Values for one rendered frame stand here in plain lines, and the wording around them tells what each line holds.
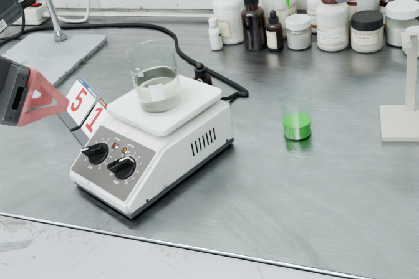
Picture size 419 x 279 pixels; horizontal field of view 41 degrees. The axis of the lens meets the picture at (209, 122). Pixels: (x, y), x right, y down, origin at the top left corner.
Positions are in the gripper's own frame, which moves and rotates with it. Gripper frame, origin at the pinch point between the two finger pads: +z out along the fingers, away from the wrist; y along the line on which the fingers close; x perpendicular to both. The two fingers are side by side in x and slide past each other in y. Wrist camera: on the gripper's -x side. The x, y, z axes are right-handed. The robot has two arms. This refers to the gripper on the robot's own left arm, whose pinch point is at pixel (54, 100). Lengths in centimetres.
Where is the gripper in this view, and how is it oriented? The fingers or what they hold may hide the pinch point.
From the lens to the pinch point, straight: 73.2
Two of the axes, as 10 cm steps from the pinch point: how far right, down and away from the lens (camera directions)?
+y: -7.2, -2.8, 6.3
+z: 6.1, 1.6, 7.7
